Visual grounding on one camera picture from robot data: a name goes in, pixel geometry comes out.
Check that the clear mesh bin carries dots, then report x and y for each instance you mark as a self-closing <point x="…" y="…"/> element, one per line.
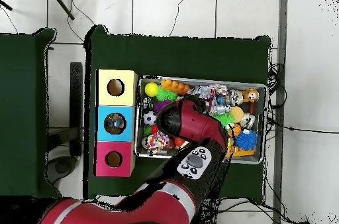
<point x="148" y="153"/>

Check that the green spiky ball with eyes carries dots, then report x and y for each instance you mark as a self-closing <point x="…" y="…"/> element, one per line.
<point x="225" y="118"/>

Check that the small soccer ball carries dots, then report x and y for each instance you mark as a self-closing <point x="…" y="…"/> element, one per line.
<point x="150" y="118"/>

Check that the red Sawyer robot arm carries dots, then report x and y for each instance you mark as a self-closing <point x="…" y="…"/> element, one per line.
<point x="196" y="126"/>

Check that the orange toy block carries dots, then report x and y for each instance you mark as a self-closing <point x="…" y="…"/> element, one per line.
<point x="174" y="86"/>

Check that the small basketball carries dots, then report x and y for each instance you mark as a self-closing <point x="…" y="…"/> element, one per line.
<point x="237" y="130"/>

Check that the yellow ball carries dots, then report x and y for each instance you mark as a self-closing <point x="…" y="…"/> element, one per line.
<point x="151" y="89"/>

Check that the brown plush monkey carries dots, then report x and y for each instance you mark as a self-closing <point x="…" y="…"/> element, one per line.
<point x="250" y="95"/>

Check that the colourful patterned cloth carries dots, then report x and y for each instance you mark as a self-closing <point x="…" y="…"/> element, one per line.
<point x="156" y="141"/>

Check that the dark green tablecloth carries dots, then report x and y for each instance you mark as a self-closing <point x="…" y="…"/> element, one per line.
<point x="21" y="102"/>
<point x="172" y="57"/>

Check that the silver toy robot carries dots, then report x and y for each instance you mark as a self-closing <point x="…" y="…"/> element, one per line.
<point x="219" y="109"/>

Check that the black tripod leg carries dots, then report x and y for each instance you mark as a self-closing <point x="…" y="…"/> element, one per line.
<point x="61" y="3"/>
<point x="6" y="5"/>

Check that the purple spiky ball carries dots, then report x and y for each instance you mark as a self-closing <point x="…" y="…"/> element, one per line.
<point x="161" y="105"/>

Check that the black flat panel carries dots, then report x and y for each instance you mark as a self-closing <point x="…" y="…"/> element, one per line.
<point x="76" y="102"/>

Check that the wooden box with three holes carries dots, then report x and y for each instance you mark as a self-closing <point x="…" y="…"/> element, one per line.
<point x="124" y="96"/>

